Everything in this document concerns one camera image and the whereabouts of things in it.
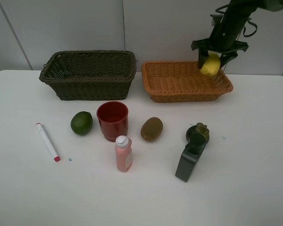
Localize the dark green black bottle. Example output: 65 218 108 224
175 133 207 182

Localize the brown kiwi fruit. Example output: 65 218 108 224
141 117 163 142

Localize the pink lotion bottle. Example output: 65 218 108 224
115 136 133 172

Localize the yellow lemon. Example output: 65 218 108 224
200 52 221 76

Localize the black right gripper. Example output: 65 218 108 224
191 39 248 69

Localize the red plastic cup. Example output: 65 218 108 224
97 101 129 142

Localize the green lime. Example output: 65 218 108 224
70 111 93 136

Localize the dark mangosteen fruit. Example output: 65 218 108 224
185 122 209 144

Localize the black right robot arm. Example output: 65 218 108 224
191 0 283 69

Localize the dark brown wicker basket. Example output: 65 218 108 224
39 50 136 101

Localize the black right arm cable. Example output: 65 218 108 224
241 16 258 38

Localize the white marker red cap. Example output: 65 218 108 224
36 123 60 162

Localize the orange wicker basket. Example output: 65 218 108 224
141 61 233 103

